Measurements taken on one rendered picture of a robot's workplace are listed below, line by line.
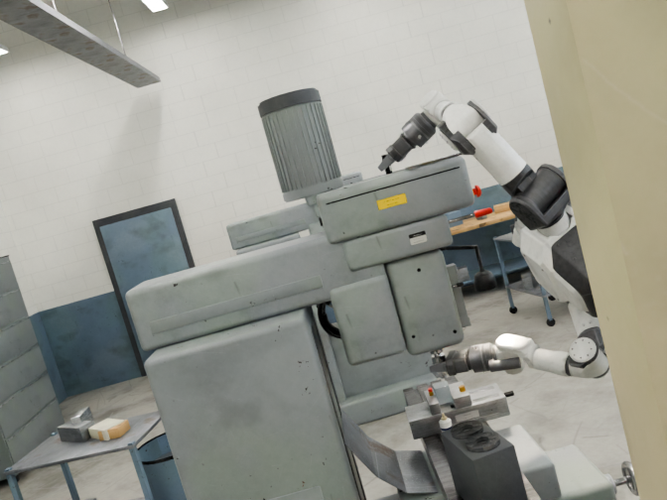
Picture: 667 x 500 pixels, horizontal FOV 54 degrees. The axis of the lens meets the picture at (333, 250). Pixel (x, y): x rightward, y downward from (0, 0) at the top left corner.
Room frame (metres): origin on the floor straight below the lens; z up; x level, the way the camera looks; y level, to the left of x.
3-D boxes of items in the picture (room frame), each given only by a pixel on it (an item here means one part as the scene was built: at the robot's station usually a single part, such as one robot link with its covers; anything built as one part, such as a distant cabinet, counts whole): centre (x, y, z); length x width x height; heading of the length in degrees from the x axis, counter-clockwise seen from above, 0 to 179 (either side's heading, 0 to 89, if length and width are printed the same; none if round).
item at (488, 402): (2.28, -0.27, 1.02); 0.35 x 0.15 x 0.11; 88
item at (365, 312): (2.13, -0.04, 1.47); 0.24 x 0.19 x 0.26; 0
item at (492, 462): (1.70, -0.23, 1.07); 0.22 x 0.12 x 0.20; 11
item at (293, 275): (2.13, 0.26, 1.66); 0.80 x 0.23 x 0.20; 90
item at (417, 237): (2.13, -0.20, 1.68); 0.34 x 0.24 x 0.10; 90
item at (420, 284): (2.13, -0.24, 1.47); 0.21 x 0.19 x 0.32; 0
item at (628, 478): (2.12, -0.74, 0.67); 0.16 x 0.12 x 0.12; 90
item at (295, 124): (2.13, 0.01, 2.05); 0.20 x 0.20 x 0.32
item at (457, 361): (2.09, -0.32, 1.23); 0.13 x 0.12 x 0.10; 159
